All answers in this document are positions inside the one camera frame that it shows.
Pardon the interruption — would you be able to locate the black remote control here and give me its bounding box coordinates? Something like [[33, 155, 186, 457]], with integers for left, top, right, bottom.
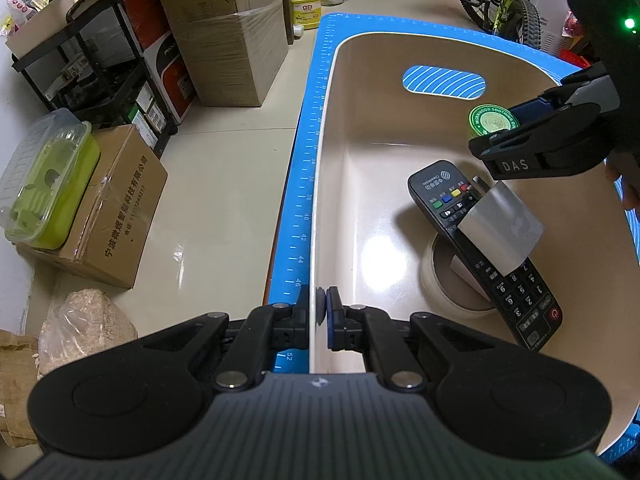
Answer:
[[407, 160, 563, 352]]

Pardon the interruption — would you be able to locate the beige handled box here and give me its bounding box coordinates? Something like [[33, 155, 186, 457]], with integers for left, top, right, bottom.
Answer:
[[5, 0, 103, 56]]

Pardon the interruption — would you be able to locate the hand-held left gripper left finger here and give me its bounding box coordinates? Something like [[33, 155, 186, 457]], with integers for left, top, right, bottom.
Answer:
[[135, 287, 313, 394]]

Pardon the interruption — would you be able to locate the beige plastic storage bin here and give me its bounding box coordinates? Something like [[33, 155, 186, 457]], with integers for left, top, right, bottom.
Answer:
[[307, 30, 640, 458]]

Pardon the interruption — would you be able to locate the green lunch box clear lid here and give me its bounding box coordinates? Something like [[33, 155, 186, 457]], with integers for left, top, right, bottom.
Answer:
[[0, 108, 101, 250]]

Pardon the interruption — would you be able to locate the green and black bicycle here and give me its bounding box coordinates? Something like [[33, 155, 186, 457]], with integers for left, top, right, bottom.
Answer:
[[456, 0, 543, 48]]

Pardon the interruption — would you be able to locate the black metal cart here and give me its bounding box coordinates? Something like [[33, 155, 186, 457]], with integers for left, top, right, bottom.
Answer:
[[11, 0, 181, 156]]

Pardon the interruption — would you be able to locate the plastic-wrapped cardboard box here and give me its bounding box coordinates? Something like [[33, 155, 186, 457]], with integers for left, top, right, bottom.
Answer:
[[170, 0, 291, 107]]

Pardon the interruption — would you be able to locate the cardboard box black print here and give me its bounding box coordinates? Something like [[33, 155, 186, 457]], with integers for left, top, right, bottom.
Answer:
[[15, 125, 168, 290]]

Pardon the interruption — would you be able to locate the round green tin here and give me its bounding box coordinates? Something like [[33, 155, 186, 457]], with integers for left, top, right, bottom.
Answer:
[[467, 104, 521, 143]]

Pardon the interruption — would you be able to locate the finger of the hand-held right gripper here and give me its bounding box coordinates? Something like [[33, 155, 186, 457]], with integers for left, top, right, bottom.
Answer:
[[468, 103, 613, 182], [508, 62, 621, 126]]

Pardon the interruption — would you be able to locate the person's right hand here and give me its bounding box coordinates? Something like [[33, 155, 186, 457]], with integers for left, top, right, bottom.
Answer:
[[604, 157, 633, 211]]

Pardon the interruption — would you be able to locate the red and white appliance box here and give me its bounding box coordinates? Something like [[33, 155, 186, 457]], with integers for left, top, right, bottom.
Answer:
[[144, 35, 197, 122]]

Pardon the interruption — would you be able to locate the brown paper bag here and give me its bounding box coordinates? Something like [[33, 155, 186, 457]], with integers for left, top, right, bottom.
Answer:
[[0, 329, 48, 448]]

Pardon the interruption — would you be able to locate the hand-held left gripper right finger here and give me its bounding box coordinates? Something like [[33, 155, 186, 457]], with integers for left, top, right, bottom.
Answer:
[[325, 287, 502, 393]]

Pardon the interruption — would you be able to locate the clear bag of grains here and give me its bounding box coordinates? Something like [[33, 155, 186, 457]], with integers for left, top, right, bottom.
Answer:
[[39, 288, 138, 378]]

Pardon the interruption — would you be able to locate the blue silicone baking mat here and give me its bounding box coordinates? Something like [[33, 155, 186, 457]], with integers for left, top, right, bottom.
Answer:
[[265, 12, 640, 466]]

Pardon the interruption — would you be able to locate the white tape roll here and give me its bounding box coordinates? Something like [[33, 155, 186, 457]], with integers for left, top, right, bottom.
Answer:
[[420, 234, 498, 318]]

